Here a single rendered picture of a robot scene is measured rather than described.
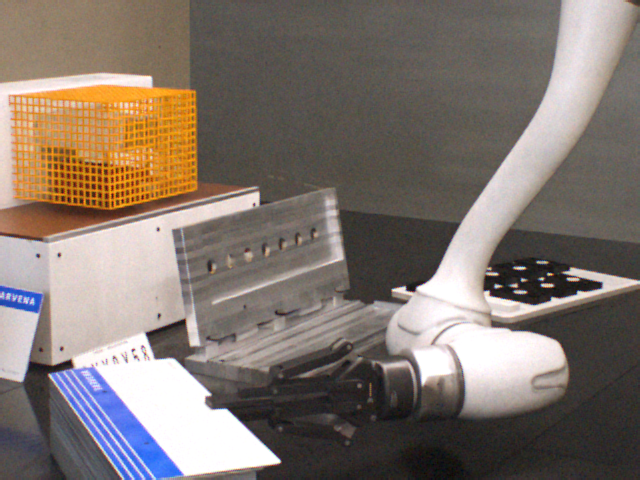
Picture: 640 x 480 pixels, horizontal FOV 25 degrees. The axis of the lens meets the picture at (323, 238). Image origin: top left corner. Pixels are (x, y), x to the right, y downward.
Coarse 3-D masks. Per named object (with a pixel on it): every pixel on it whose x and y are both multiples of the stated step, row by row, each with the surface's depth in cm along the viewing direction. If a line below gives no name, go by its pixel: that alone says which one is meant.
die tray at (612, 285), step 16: (576, 272) 274; (592, 272) 275; (400, 288) 260; (608, 288) 262; (624, 288) 263; (528, 304) 249; (544, 304) 249; (560, 304) 249; (576, 304) 253; (496, 320) 241; (512, 320) 241
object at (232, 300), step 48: (192, 240) 209; (240, 240) 221; (288, 240) 232; (336, 240) 244; (192, 288) 208; (240, 288) 220; (288, 288) 229; (336, 288) 245; (192, 336) 209; (240, 336) 218
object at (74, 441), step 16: (64, 400) 166; (64, 416) 167; (80, 416) 158; (64, 432) 167; (80, 432) 158; (96, 432) 153; (64, 448) 168; (80, 448) 159; (96, 448) 151; (64, 464) 168; (80, 464) 160; (96, 464) 151; (112, 464) 144
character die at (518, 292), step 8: (496, 288) 256; (504, 288) 256; (512, 288) 256; (520, 288) 256; (496, 296) 254; (504, 296) 252; (512, 296) 251; (520, 296) 250; (528, 296) 250; (536, 296) 250; (544, 296) 250; (536, 304) 248
